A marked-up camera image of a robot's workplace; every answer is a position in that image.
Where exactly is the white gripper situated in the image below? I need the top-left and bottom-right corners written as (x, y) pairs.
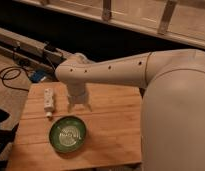
top-left (66, 83), bottom-right (92, 112)

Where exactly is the white plastic bottle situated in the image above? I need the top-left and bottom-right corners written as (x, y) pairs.
top-left (44, 88), bottom-right (54, 118)

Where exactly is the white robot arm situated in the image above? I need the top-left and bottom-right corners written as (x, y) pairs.
top-left (55, 49), bottom-right (205, 171)

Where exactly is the green ceramic bowl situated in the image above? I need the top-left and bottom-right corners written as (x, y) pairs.
top-left (48, 116), bottom-right (87, 153)

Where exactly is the blue box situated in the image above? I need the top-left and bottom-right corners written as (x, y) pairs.
top-left (30, 70), bottom-right (46, 83)

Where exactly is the black power adapter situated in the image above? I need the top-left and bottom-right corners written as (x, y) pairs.
top-left (43, 43), bottom-right (57, 55)

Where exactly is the black cable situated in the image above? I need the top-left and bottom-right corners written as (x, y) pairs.
top-left (0, 65), bottom-right (30, 93)

